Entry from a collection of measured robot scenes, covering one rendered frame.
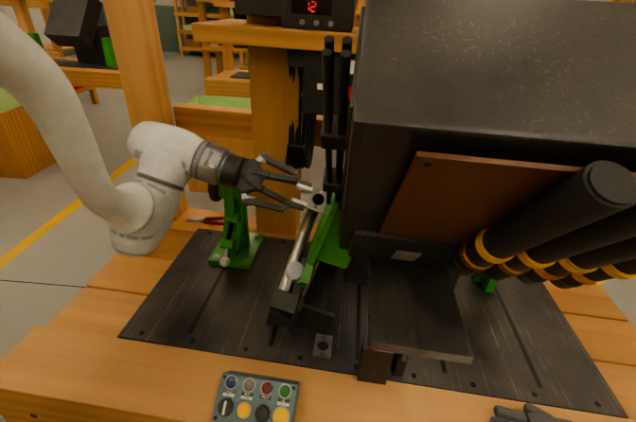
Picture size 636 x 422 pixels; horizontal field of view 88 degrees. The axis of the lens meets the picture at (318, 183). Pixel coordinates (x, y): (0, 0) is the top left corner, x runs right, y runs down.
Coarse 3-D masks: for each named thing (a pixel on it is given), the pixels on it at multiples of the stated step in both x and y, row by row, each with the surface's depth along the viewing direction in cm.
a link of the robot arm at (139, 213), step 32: (0, 32) 33; (0, 64) 34; (32, 64) 37; (32, 96) 39; (64, 96) 42; (64, 128) 44; (64, 160) 47; (96, 160) 50; (96, 192) 53; (128, 192) 62; (160, 192) 68; (128, 224) 63; (160, 224) 68
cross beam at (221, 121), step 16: (176, 112) 107; (192, 112) 106; (208, 112) 105; (224, 112) 105; (240, 112) 104; (192, 128) 109; (208, 128) 108; (224, 128) 107; (240, 128) 107; (320, 128) 103; (304, 144) 106; (320, 144) 106
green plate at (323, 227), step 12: (336, 204) 61; (324, 216) 70; (336, 216) 64; (324, 228) 64; (336, 228) 65; (312, 240) 77; (324, 240) 67; (336, 240) 67; (312, 252) 68; (324, 252) 69; (336, 252) 68; (348, 252) 68; (312, 264) 69; (336, 264) 70
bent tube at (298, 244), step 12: (312, 192) 73; (324, 192) 73; (312, 204) 72; (324, 204) 73; (312, 216) 82; (300, 228) 85; (300, 240) 83; (300, 252) 82; (288, 264) 81; (288, 288) 79
